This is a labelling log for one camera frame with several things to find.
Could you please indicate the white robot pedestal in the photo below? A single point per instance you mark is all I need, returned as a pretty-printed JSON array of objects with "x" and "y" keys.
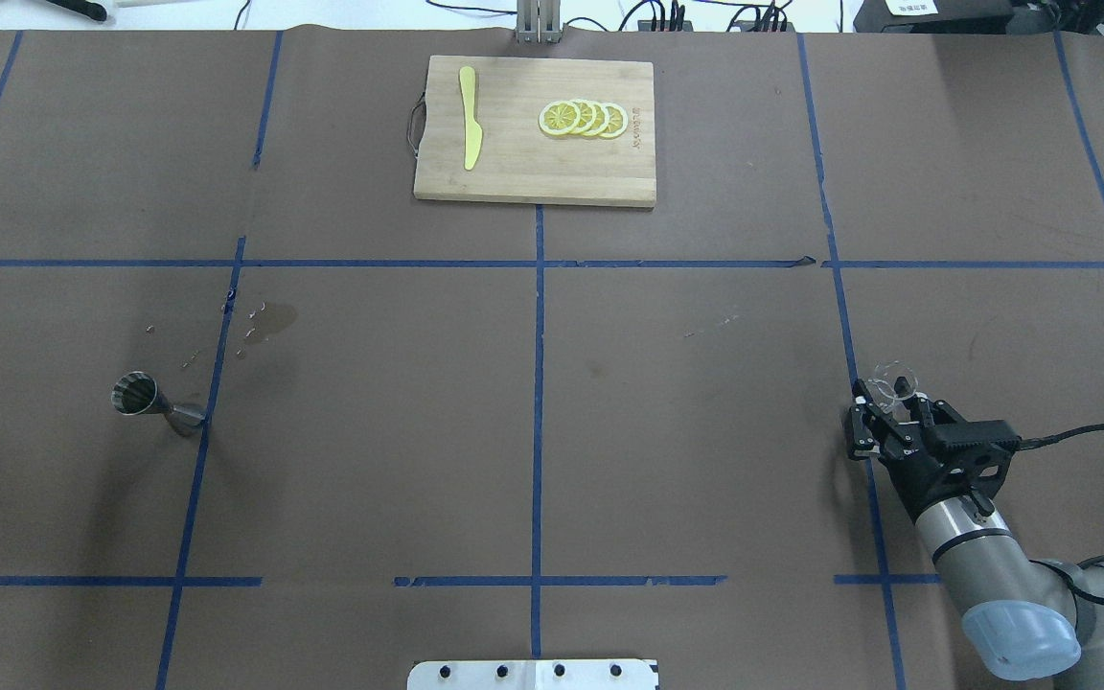
[{"x": 573, "y": 673}]

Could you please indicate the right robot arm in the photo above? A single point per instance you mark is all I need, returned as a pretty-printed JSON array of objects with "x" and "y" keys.
[{"x": 1027, "y": 619}]

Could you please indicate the lemon slices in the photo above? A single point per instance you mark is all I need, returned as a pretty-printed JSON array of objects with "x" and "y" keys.
[{"x": 580, "y": 117}]

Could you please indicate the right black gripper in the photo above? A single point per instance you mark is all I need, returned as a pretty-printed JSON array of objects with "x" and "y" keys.
[{"x": 918, "y": 473}]

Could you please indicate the steel measuring jigger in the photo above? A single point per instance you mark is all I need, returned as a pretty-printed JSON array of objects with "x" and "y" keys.
[{"x": 137, "y": 393}]

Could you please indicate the yellow plastic knife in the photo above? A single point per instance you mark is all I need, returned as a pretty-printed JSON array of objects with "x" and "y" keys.
[{"x": 473, "y": 132}]

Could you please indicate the wooden cutting board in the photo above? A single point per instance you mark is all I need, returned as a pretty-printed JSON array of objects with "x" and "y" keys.
[{"x": 518, "y": 163}]

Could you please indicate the clear glass shaker cup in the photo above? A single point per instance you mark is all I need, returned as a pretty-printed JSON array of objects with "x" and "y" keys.
[{"x": 891, "y": 384}]

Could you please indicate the aluminium frame post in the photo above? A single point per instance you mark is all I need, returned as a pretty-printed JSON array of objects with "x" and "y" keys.
[{"x": 539, "y": 22}]

